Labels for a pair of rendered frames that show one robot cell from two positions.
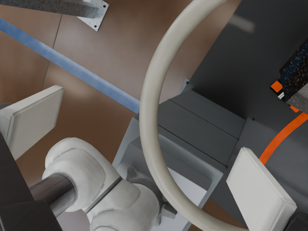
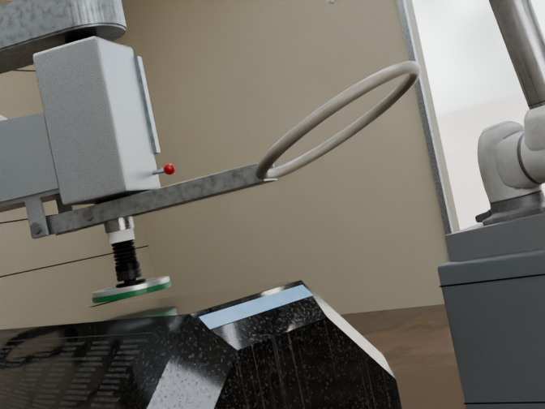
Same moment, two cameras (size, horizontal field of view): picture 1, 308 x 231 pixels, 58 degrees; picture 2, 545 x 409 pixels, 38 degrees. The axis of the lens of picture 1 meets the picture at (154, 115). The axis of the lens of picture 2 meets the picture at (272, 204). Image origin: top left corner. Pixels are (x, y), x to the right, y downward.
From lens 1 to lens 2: 1.99 m
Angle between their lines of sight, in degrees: 82
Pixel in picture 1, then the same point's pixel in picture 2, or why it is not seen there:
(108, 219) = (500, 128)
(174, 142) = (505, 259)
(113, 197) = (510, 145)
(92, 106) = not seen: outside the picture
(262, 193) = not seen: outside the picture
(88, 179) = (526, 121)
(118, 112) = not seen: outside the picture
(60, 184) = (533, 90)
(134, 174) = (533, 206)
